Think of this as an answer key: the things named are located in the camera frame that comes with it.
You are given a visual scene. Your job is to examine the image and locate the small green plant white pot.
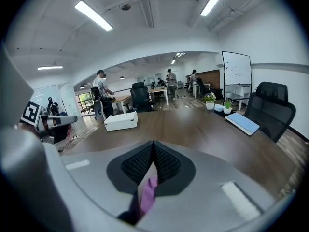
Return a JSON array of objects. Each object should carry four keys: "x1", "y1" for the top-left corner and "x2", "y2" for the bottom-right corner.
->
[{"x1": 222, "y1": 99, "x2": 233, "y2": 115}]

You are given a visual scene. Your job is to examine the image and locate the window with dark frame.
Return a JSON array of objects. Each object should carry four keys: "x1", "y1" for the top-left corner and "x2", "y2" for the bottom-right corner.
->
[{"x1": 77, "y1": 92, "x2": 95, "y2": 113}]

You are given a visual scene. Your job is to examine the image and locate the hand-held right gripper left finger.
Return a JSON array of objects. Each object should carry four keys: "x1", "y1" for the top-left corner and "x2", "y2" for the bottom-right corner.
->
[{"x1": 60, "y1": 140, "x2": 155, "y2": 218}]

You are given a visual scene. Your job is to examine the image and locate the whiteboard on black stand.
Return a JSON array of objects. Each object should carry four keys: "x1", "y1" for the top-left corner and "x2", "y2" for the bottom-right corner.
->
[{"x1": 221, "y1": 51, "x2": 253, "y2": 111}]

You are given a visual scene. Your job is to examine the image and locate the light blue notebook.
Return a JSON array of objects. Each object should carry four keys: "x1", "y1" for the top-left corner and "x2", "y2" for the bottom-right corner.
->
[{"x1": 225, "y1": 112, "x2": 261, "y2": 136}]

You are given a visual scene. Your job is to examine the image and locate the flat white box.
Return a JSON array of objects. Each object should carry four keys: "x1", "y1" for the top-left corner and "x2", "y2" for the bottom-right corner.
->
[{"x1": 103, "y1": 111, "x2": 139, "y2": 132}]

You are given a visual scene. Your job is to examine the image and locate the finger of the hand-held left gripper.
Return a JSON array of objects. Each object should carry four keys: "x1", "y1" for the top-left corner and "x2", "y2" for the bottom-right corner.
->
[{"x1": 48, "y1": 116, "x2": 78, "y2": 128}]

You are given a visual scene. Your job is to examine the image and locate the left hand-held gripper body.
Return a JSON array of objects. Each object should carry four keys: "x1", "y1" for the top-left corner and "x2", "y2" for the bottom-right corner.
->
[{"x1": 20, "y1": 100, "x2": 55, "y2": 144}]

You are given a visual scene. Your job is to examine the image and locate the purple flowers in white pot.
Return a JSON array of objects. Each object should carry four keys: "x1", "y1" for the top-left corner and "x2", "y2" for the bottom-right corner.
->
[{"x1": 201, "y1": 92, "x2": 217, "y2": 110}]

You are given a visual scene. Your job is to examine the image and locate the wooden desk with white legs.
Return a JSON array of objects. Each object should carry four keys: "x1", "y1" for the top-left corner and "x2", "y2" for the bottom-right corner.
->
[
  {"x1": 147, "y1": 87, "x2": 169, "y2": 106},
  {"x1": 111, "y1": 94, "x2": 133, "y2": 115}
]

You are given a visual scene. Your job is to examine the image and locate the black tray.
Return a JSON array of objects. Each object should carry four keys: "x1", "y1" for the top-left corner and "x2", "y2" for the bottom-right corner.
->
[{"x1": 213, "y1": 109, "x2": 234, "y2": 118}]

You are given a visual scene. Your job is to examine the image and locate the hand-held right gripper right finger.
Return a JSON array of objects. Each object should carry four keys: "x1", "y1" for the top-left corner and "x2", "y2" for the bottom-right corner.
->
[{"x1": 136, "y1": 140, "x2": 276, "y2": 232}]

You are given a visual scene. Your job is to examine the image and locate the purple cleaning cloth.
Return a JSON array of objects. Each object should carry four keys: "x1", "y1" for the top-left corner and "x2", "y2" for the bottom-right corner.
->
[{"x1": 140, "y1": 174, "x2": 159, "y2": 215}]

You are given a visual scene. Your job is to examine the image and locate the black mesh office chair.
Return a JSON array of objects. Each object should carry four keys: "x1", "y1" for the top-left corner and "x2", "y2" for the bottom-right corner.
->
[
  {"x1": 197, "y1": 77, "x2": 208, "y2": 95},
  {"x1": 130, "y1": 82, "x2": 154, "y2": 113},
  {"x1": 244, "y1": 81, "x2": 296, "y2": 143}
]

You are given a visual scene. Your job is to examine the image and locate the grey oval hard-shell case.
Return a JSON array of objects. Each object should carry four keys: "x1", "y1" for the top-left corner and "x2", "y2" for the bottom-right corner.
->
[{"x1": 93, "y1": 100, "x2": 107, "y2": 121}]

